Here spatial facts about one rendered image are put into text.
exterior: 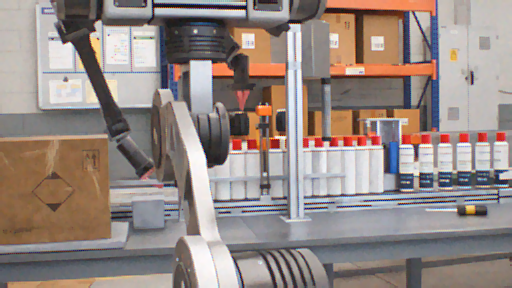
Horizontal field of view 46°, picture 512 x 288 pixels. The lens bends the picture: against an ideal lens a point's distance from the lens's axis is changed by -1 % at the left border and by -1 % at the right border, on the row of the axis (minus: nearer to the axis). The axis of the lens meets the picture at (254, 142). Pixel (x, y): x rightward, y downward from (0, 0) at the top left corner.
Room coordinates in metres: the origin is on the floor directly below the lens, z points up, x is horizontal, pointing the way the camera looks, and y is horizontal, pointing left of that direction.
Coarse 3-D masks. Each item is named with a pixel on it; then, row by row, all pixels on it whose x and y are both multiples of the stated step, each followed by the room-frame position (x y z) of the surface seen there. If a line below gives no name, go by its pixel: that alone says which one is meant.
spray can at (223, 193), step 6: (228, 156) 2.07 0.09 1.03; (228, 162) 2.07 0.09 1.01; (216, 168) 2.07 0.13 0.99; (222, 168) 2.06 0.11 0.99; (228, 168) 2.07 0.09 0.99; (216, 174) 2.07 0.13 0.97; (222, 174) 2.06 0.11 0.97; (228, 174) 2.07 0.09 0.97; (216, 186) 2.07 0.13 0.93; (222, 186) 2.06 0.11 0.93; (228, 186) 2.07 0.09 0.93; (216, 192) 2.07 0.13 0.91; (222, 192) 2.06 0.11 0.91; (228, 192) 2.07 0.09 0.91; (216, 198) 2.07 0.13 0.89; (222, 198) 2.06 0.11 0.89; (228, 198) 2.07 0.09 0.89
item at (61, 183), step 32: (0, 160) 1.56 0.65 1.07; (32, 160) 1.58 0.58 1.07; (64, 160) 1.60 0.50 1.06; (96, 160) 1.61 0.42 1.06; (0, 192) 1.56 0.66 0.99; (32, 192) 1.58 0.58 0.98; (64, 192) 1.60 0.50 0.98; (96, 192) 1.61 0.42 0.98; (0, 224) 1.56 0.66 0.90; (32, 224) 1.58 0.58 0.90; (64, 224) 1.59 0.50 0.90; (96, 224) 1.61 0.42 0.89
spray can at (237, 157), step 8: (232, 144) 2.09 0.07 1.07; (240, 144) 2.08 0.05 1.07; (232, 152) 2.08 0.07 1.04; (240, 152) 2.08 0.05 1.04; (232, 160) 2.08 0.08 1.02; (240, 160) 2.07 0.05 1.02; (232, 168) 2.08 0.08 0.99; (240, 168) 2.07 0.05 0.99; (232, 176) 2.08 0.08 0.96; (232, 184) 2.08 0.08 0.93; (240, 184) 2.07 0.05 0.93; (232, 192) 2.08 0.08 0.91; (240, 192) 2.07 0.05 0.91
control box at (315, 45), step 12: (300, 24) 1.97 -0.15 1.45; (312, 24) 1.96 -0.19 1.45; (324, 24) 2.05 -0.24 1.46; (300, 36) 1.97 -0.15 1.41; (312, 36) 1.96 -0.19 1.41; (324, 36) 2.05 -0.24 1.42; (312, 48) 1.96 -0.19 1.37; (324, 48) 2.05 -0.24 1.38; (312, 60) 1.95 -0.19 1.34; (324, 60) 2.05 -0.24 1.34; (312, 72) 1.96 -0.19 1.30; (324, 72) 2.05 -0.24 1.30
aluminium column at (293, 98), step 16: (288, 32) 1.96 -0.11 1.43; (288, 48) 1.96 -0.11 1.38; (288, 80) 1.96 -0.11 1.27; (288, 96) 1.96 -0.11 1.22; (288, 112) 1.96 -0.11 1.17; (288, 128) 1.96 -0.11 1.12; (288, 144) 1.97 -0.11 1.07; (288, 160) 1.98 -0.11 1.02; (288, 176) 1.98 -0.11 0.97; (288, 192) 1.98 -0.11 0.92; (288, 208) 1.98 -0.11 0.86
